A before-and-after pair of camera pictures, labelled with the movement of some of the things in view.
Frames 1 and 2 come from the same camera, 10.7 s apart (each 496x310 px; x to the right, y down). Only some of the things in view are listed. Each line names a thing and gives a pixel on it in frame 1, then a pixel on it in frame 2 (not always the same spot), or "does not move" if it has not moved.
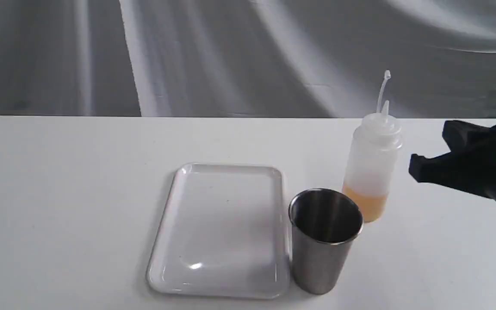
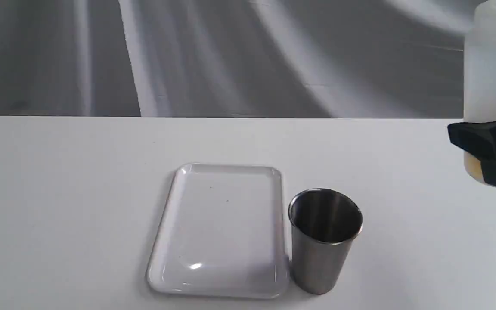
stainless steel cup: (324, 224) does not move
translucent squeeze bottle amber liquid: (374, 153) to (493, 67)
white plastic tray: (223, 234) does not move
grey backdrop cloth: (322, 59) does not move
